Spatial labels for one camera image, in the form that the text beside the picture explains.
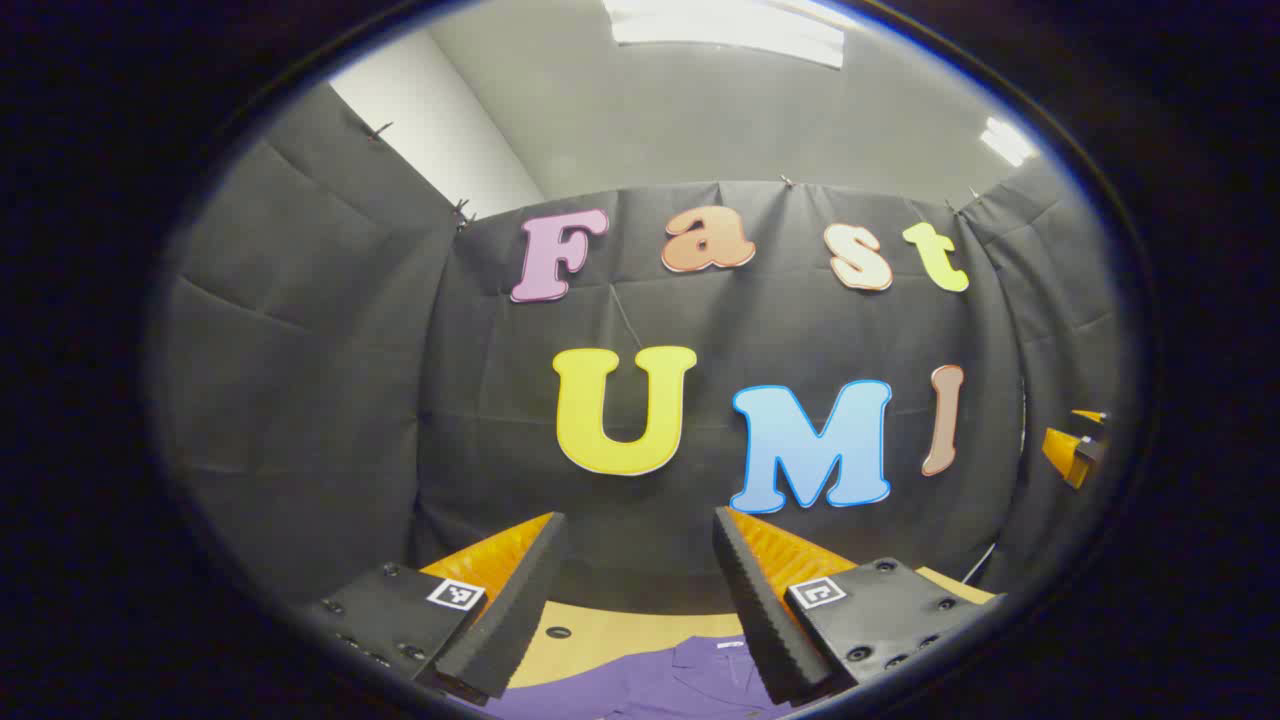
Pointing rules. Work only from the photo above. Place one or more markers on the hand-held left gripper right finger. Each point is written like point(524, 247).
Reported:
point(760, 620)

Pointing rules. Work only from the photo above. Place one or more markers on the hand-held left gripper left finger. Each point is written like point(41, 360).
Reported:
point(510, 620)

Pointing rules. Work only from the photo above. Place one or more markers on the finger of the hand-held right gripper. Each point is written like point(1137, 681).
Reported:
point(1090, 415)
point(1070, 455)

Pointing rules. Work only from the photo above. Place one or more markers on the purple knit cardigan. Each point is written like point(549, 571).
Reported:
point(680, 680)

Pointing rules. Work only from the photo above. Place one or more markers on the black backdrop cloth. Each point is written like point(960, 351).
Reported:
point(350, 400)

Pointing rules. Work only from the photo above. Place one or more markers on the small ceiling light panel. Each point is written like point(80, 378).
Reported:
point(1008, 142)

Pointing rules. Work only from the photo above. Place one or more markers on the long ceiling light panel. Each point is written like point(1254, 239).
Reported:
point(730, 30)

